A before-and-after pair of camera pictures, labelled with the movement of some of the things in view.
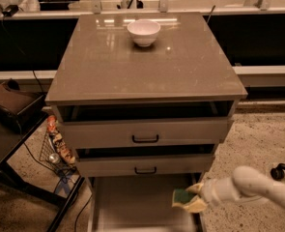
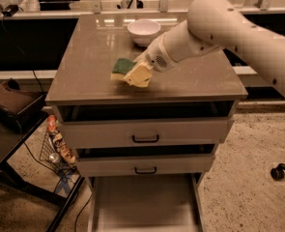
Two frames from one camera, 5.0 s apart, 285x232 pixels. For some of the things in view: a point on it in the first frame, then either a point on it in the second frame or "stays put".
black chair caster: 278,173 stays put
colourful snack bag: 59,143 stays put
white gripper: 209,191 → 155,55
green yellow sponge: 182,196 → 121,68
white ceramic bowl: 144,32 stays put
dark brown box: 15,106 stays put
